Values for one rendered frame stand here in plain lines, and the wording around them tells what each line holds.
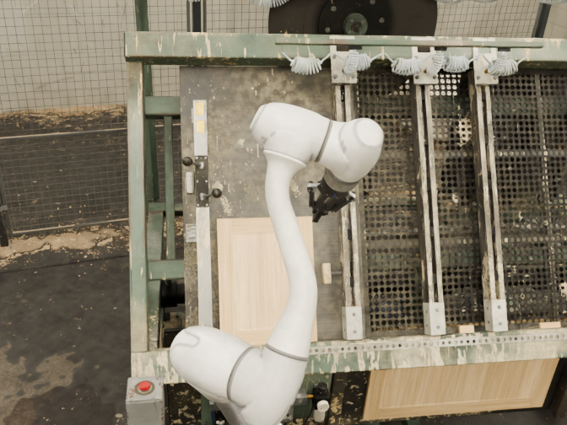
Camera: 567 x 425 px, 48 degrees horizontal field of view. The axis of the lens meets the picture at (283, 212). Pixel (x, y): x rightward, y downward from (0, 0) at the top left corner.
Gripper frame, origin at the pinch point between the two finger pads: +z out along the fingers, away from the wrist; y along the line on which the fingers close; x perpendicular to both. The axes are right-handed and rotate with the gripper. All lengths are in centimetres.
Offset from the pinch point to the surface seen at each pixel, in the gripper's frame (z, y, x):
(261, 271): 77, 3, -10
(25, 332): 238, 115, -4
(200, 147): 61, 37, -48
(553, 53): 31, -95, -115
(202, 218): 70, 30, -23
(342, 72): 41, -9, -85
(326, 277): 75, -21, -13
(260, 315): 83, 0, 5
